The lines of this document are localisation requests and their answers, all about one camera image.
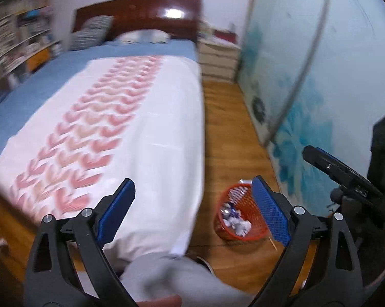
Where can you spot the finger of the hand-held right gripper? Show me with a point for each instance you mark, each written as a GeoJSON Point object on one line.
{"type": "Point", "coordinates": [339, 172]}

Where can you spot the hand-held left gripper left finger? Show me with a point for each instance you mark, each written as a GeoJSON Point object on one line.
{"type": "Point", "coordinates": [115, 214]}

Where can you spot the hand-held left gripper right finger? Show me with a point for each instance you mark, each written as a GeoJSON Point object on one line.
{"type": "Point", "coordinates": [271, 212]}

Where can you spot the red mesh trash basket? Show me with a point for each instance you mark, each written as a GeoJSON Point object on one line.
{"type": "Point", "coordinates": [223, 230]}

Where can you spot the person's left hand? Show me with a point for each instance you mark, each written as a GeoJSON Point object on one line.
{"type": "Point", "coordinates": [160, 302]}

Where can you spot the black shoe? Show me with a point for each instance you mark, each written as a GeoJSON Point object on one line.
{"type": "Point", "coordinates": [207, 263]}

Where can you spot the person's grey trouser leg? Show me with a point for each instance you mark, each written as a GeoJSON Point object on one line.
{"type": "Point", "coordinates": [179, 278]}

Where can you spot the blue floral wardrobe door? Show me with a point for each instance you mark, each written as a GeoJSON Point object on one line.
{"type": "Point", "coordinates": [323, 70]}

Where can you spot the white plug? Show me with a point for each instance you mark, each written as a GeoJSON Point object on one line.
{"type": "Point", "coordinates": [1, 243]}

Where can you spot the blue bedsheet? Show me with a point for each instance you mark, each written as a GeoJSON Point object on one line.
{"type": "Point", "coordinates": [45, 80]}

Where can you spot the red item on nightstand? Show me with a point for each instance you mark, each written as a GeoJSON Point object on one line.
{"type": "Point", "coordinates": [226, 35]}

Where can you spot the pale pillow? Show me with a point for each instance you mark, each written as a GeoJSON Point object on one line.
{"type": "Point", "coordinates": [141, 35]}

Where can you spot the grey plaid pillow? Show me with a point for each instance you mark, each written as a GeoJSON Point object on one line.
{"type": "Point", "coordinates": [90, 33]}

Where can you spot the dark wooden bed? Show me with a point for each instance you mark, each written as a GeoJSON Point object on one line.
{"type": "Point", "coordinates": [141, 12]}

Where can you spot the white bookshelf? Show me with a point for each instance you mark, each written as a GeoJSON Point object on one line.
{"type": "Point", "coordinates": [23, 32]}

